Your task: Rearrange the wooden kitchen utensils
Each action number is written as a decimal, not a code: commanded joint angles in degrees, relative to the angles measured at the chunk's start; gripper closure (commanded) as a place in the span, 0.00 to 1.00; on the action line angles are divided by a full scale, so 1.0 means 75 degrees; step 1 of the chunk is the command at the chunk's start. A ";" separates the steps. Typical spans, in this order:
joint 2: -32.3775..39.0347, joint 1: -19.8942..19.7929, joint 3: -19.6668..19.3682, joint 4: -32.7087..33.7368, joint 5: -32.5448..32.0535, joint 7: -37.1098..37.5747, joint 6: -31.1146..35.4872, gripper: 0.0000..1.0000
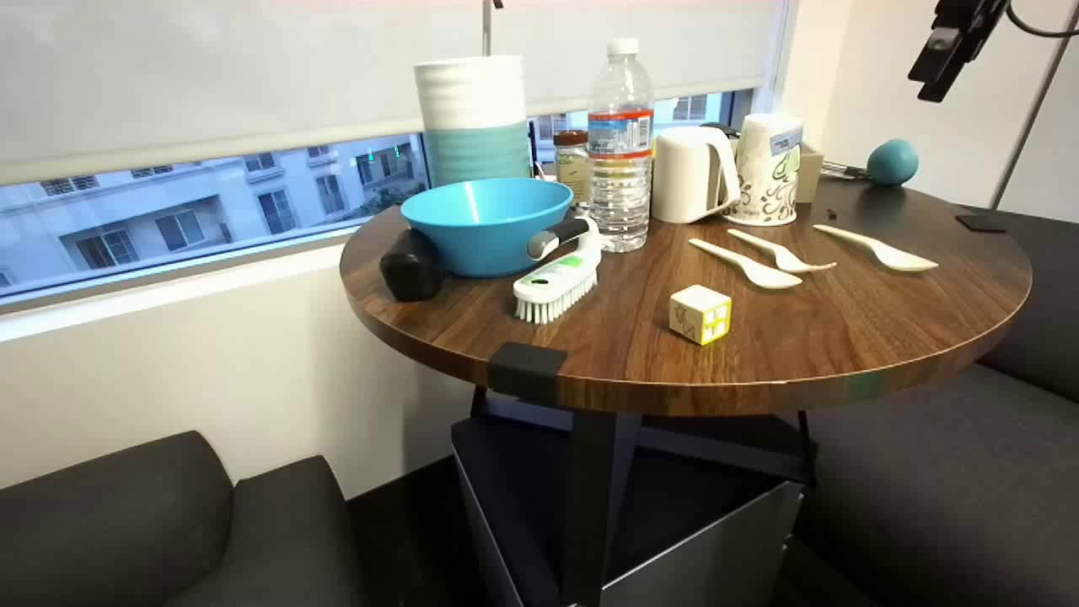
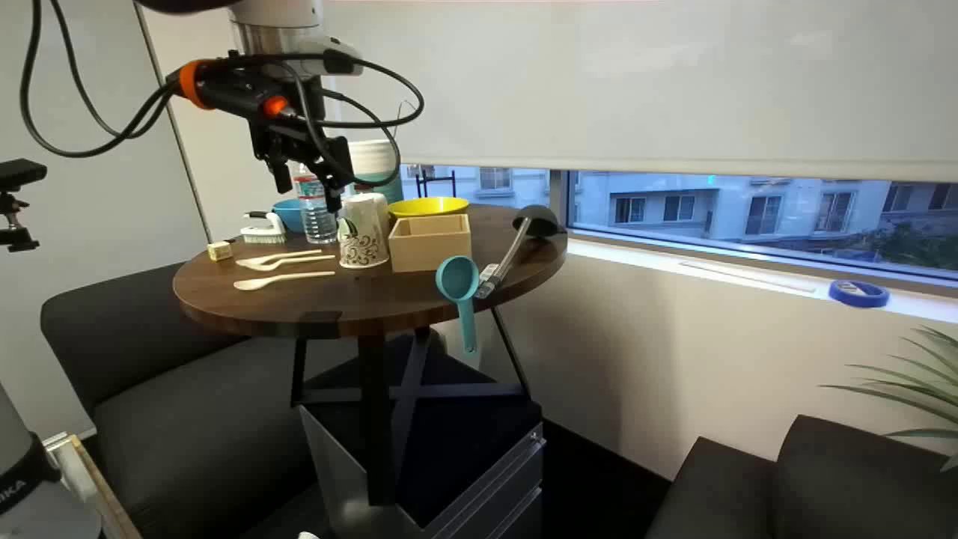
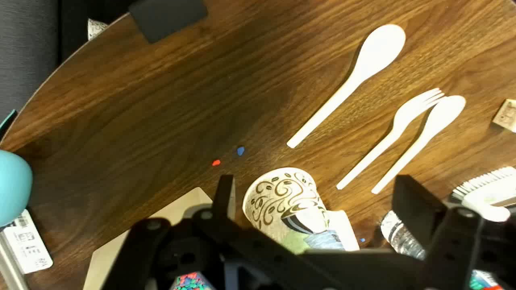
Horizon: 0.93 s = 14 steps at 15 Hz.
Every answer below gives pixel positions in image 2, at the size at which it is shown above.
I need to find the black ladle with grey handle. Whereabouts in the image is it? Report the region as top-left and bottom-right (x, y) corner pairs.
(473, 203), (565, 305)

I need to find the white plastic fork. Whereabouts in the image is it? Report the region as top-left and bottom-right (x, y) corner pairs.
(230, 267), (341, 297)

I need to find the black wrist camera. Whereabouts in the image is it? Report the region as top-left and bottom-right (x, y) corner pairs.
(203, 55), (332, 113)

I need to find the light wooden frame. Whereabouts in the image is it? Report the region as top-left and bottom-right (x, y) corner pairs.
(42, 427), (143, 539)

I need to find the grey metal cabinet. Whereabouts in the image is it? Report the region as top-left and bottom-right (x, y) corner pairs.
(298, 392), (552, 539)

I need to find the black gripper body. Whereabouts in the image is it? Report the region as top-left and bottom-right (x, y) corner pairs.
(245, 77), (347, 167)

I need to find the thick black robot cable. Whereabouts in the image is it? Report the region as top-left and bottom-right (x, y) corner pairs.
(15, 0), (218, 161)

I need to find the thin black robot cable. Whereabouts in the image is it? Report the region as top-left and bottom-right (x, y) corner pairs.
(298, 55), (428, 188)

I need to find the dark grey sofa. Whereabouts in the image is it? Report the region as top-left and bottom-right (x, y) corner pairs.
(645, 413), (958, 539)
(40, 260), (347, 539)

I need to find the green potted plant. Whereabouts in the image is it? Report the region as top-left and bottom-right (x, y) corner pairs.
(821, 326), (958, 472)

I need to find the white window sill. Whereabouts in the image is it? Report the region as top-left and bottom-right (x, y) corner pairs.
(562, 236), (958, 326)

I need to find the white roller blind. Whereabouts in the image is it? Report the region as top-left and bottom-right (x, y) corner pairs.
(323, 0), (958, 186)

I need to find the black metal table base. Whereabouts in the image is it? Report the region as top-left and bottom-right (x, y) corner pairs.
(289, 326), (534, 511)

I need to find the black camera on tripod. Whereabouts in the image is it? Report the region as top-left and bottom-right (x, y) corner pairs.
(0, 155), (52, 254)

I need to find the white patterned cup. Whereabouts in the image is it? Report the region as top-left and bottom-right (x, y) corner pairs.
(335, 188), (396, 276)

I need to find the blue plastic bowl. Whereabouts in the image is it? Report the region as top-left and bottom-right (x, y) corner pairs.
(269, 194), (311, 236)

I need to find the yellow bowl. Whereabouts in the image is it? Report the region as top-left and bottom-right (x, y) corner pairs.
(386, 194), (473, 224)

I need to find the blue tape roll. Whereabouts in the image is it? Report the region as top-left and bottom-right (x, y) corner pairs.
(823, 276), (893, 312)

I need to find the glass window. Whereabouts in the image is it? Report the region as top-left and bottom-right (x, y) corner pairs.
(402, 161), (958, 293)

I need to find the white and teal striped container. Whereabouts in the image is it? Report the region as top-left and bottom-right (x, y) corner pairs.
(347, 139), (407, 206)

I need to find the clear plastic water bottle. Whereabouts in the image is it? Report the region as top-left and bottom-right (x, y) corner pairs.
(290, 159), (341, 248)

